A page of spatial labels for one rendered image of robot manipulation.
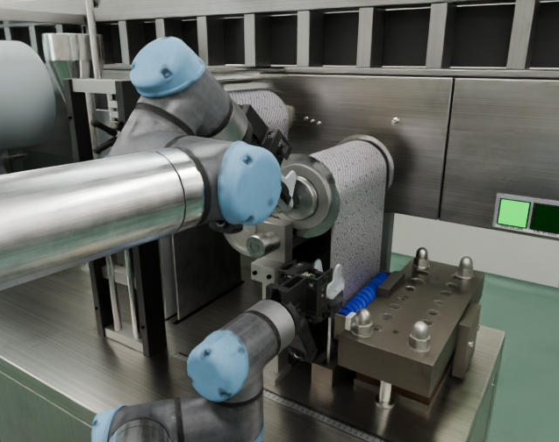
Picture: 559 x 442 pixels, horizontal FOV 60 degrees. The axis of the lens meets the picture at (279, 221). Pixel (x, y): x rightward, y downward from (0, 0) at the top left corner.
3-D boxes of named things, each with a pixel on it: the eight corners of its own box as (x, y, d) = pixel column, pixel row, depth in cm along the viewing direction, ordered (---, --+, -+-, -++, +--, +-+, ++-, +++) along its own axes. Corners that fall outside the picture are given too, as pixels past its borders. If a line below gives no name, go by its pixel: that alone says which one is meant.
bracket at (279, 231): (251, 378, 92) (247, 226, 82) (270, 361, 97) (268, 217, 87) (273, 388, 89) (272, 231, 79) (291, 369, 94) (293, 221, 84)
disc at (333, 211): (266, 231, 89) (263, 151, 85) (268, 230, 89) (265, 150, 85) (339, 244, 81) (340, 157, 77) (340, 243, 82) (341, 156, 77)
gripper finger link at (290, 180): (313, 186, 82) (289, 159, 74) (302, 217, 80) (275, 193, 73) (297, 184, 83) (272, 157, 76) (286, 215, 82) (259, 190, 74)
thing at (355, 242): (328, 321, 88) (331, 224, 82) (376, 274, 107) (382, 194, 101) (330, 321, 88) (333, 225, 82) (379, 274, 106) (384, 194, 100)
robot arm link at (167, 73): (110, 89, 54) (146, 27, 56) (169, 140, 63) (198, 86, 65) (158, 96, 50) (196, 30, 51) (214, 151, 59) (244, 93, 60)
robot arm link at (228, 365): (183, 396, 62) (179, 338, 59) (236, 354, 71) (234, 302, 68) (232, 420, 58) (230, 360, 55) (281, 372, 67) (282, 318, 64)
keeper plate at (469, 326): (451, 374, 91) (458, 324, 87) (463, 349, 99) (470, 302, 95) (465, 380, 90) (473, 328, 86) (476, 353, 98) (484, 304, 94)
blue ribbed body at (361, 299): (333, 326, 89) (333, 310, 88) (377, 282, 106) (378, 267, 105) (350, 331, 87) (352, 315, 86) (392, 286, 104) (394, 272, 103)
